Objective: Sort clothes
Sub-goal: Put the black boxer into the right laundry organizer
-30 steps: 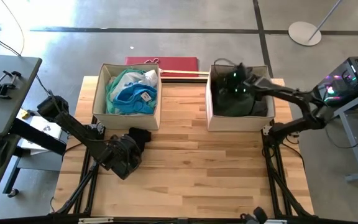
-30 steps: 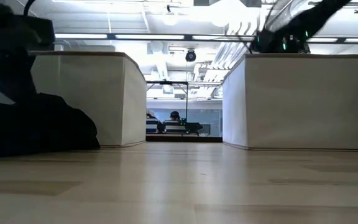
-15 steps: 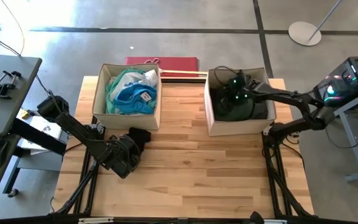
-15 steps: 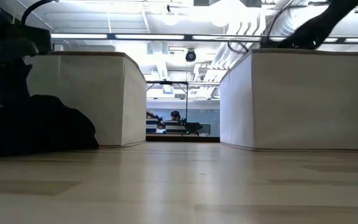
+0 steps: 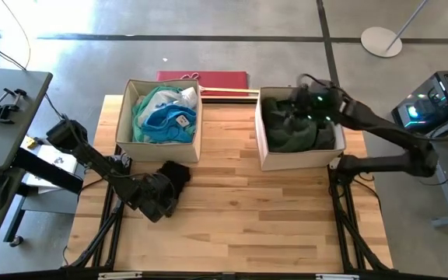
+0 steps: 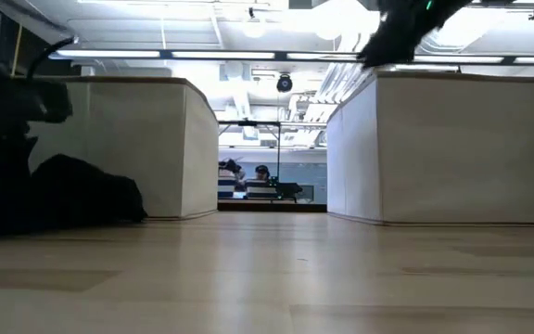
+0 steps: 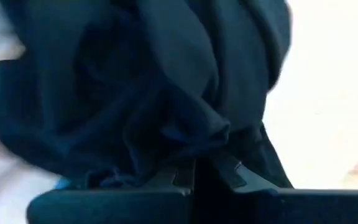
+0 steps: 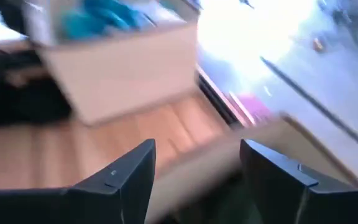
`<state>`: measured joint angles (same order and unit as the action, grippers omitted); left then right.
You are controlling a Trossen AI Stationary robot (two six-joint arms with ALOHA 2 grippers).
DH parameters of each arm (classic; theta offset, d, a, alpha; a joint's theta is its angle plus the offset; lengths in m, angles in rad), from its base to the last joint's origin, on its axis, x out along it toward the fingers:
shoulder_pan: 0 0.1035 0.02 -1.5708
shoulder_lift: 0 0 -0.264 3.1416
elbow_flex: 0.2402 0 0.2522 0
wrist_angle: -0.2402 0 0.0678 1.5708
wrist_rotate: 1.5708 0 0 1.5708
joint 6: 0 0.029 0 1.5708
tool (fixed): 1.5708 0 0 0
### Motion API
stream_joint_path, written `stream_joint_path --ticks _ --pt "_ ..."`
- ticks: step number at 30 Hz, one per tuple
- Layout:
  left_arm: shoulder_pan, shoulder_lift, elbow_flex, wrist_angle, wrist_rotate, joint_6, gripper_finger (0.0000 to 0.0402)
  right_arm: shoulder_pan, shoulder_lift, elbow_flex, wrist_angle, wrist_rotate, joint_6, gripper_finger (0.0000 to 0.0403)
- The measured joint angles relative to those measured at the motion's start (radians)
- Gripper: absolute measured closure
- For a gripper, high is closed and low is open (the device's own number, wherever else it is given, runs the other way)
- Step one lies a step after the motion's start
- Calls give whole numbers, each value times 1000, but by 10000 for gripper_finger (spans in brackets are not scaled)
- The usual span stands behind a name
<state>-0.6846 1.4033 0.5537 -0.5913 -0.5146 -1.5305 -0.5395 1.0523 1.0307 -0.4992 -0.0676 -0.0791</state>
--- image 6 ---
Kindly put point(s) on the dark green garment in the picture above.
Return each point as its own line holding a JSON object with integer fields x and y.
{"x": 387, "y": 46}

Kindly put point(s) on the black garment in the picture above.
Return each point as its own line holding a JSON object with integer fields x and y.
{"x": 86, "y": 195}

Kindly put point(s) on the grey desk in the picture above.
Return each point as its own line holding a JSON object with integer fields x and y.
{"x": 30, "y": 16}

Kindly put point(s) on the beige fabric storage bin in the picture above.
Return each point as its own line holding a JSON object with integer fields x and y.
{"x": 457, "y": 148}
{"x": 132, "y": 139}

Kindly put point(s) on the black round hanging device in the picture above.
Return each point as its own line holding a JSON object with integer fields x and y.
{"x": 284, "y": 83}

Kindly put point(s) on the round ceiling lamp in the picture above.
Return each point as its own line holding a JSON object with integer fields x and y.
{"x": 254, "y": 29}

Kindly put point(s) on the small black ceiling fitting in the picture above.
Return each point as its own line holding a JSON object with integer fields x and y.
{"x": 250, "y": 12}

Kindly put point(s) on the long linear ceiling light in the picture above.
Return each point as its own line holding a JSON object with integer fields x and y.
{"x": 225, "y": 55}

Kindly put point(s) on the black background equipment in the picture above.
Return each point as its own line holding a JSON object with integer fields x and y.
{"x": 289, "y": 189}

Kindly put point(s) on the dark background table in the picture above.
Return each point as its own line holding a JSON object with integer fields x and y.
{"x": 271, "y": 205}

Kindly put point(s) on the ceiling rail fixture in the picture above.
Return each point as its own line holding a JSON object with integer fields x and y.
{"x": 503, "y": 4}

